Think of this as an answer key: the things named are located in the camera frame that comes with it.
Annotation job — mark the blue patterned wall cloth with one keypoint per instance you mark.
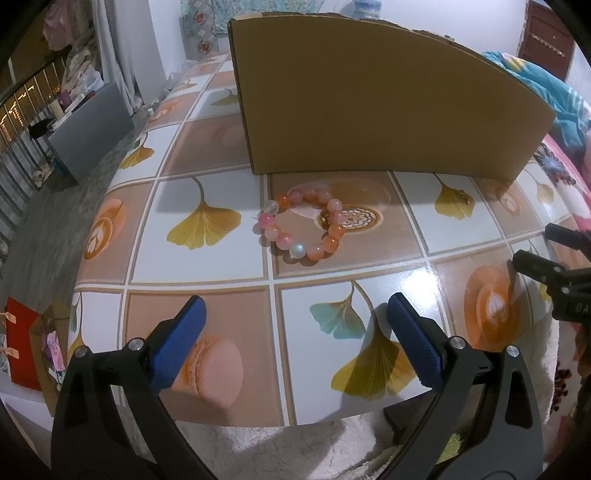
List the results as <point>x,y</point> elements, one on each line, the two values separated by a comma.
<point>231,7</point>

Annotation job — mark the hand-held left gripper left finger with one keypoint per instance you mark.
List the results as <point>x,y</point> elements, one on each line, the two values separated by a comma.
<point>182,337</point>

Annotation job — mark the blue blanket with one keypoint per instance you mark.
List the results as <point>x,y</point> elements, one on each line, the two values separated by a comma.
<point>554,97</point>

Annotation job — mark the red gift bag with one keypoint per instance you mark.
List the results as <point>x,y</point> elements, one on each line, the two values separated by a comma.
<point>21,341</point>

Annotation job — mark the brown cardboard box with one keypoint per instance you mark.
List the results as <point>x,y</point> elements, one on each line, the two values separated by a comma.
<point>369,106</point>

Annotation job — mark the small black cloth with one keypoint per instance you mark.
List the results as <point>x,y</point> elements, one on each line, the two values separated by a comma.
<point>40,129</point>

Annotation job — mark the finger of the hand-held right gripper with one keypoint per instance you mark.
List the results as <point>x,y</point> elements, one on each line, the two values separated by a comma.
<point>568,235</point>
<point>538,267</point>

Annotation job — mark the ginkgo print tablecloth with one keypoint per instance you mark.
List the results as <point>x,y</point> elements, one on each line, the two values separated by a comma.
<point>184,258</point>

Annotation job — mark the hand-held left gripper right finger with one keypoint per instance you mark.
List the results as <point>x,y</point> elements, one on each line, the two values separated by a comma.
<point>415,341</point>

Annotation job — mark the brown paper bag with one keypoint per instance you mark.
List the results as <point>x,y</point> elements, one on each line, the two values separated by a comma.
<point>39,369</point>

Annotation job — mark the blue water dispenser bottle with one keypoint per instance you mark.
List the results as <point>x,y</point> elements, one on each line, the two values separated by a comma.
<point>367,7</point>

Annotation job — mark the pile of pale bags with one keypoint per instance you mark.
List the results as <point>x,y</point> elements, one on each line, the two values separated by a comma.
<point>83,69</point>

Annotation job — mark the dark red door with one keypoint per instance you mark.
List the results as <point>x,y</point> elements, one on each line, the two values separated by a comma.
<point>545,41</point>

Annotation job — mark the pink hanging garment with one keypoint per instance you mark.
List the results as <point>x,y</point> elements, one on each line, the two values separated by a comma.
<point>60,23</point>

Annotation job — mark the white curtain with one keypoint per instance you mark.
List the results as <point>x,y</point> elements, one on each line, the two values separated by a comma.
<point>134,50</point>

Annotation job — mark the white sandals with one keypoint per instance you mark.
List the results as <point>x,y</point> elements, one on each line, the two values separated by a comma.
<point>41,175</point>

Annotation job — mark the diamond pattern hanging strip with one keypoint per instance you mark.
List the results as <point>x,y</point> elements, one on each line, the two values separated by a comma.
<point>203,44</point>

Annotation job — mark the grey box on floor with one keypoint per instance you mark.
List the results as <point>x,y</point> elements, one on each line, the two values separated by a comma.
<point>92,134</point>

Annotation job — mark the metal railing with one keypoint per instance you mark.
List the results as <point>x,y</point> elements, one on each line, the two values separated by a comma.
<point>18,138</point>

